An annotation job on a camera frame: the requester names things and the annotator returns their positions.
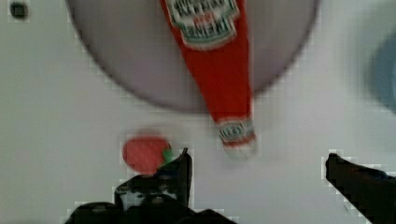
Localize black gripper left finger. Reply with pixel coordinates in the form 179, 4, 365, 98
114, 147, 192, 209

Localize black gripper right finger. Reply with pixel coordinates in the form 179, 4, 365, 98
325, 153, 396, 224

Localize red ketchup bottle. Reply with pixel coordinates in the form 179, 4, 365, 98
159, 0, 257, 158

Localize red strawberry near plate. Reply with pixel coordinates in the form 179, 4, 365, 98
122, 135, 173, 175

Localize grey round plate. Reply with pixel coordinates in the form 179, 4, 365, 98
64, 0, 320, 113

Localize blue bowl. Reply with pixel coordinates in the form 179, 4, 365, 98
372, 35, 396, 112

